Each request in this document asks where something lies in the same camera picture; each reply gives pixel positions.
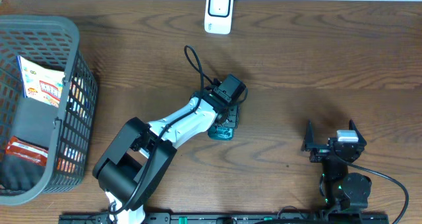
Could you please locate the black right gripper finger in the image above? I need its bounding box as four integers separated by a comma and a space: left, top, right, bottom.
301, 120, 315, 152
349, 119, 367, 147

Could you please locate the teal Listerine mouthwash bottle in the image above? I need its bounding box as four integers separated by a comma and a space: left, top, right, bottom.
208, 126, 234, 141

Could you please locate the yellow chips snack bag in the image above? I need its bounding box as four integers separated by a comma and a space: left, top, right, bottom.
16, 56, 65, 107

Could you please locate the orange red snack bar wrapper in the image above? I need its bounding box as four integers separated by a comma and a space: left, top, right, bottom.
5, 136, 48, 167

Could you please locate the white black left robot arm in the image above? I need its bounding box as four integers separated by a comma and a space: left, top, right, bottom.
92, 89, 240, 223

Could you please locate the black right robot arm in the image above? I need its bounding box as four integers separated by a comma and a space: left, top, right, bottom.
301, 121, 372, 219

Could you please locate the white barcode scanner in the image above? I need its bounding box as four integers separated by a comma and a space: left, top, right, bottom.
204, 0, 234, 35

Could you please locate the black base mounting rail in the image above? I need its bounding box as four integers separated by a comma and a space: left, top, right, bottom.
58, 212, 389, 224

